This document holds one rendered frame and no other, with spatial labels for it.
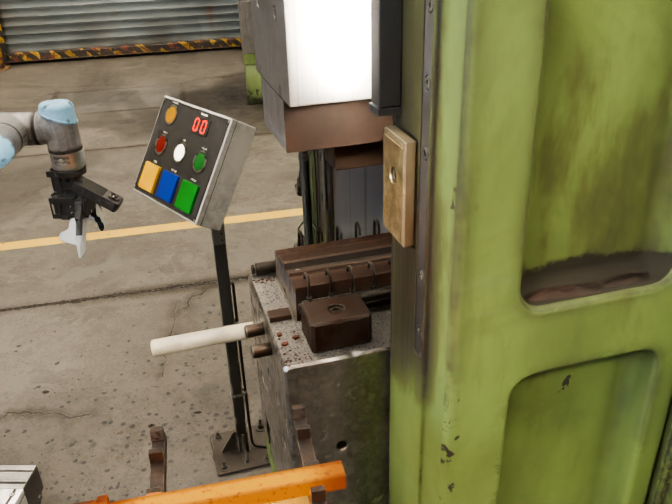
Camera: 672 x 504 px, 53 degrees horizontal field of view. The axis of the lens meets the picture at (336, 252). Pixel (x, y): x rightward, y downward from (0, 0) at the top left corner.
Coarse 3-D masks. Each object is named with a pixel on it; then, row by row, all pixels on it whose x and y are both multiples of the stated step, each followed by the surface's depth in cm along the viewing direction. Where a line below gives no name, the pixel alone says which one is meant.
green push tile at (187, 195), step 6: (186, 180) 174; (186, 186) 173; (192, 186) 172; (198, 186) 170; (180, 192) 175; (186, 192) 173; (192, 192) 171; (198, 192) 171; (180, 198) 174; (186, 198) 172; (192, 198) 171; (174, 204) 176; (180, 204) 174; (186, 204) 172; (192, 204) 171; (186, 210) 172
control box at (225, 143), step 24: (168, 96) 188; (192, 120) 178; (216, 120) 171; (168, 144) 184; (192, 144) 176; (216, 144) 169; (240, 144) 170; (168, 168) 182; (192, 168) 174; (216, 168) 168; (240, 168) 173; (144, 192) 188; (216, 192) 170; (192, 216) 171; (216, 216) 173
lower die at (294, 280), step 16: (352, 240) 155; (368, 240) 154; (384, 240) 152; (288, 256) 146; (304, 256) 146; (320, 256) 144; (384, 256) 143; (288, 272) 138; (320, 272) 139; (336, 272) 139; (368, 272) 139; (384, 272) 138; (288, 288) 141; (304, 288) 134; (320, 288) 135; (336, 288) 136; (368, 288) 139; (368, 304) 140; (384, 304) 142
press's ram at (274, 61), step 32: (256, 0) 126; (288, 0) 105; (320, 0) 106; (352, 0) 108; (256, 32) 131; (288, 32) 107; (320, 32) 108; (352, 32) 110; (256, 64) 136; (288, 64) 109; (320, 64) 111; (352, 64) 112; (288, 96) 112; (320, 96) 113; (352, 96) 115
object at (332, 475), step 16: (320, 464) 92; (336, 464) 92; (240, 480) 90; (256, 480) 89; (272, 480) 89; (288, 480) 89; (304, 480) 89; (320, 480) 89; (336, 480) 90; (144, 496) 88; (160, 496) 87; (176, 496) 87; (192, 496) 87; (208, 496) 87; (224, 496) 87; (240, 496) 87; (256, 496) 88; (272, 496) 88; (288, 496) 89
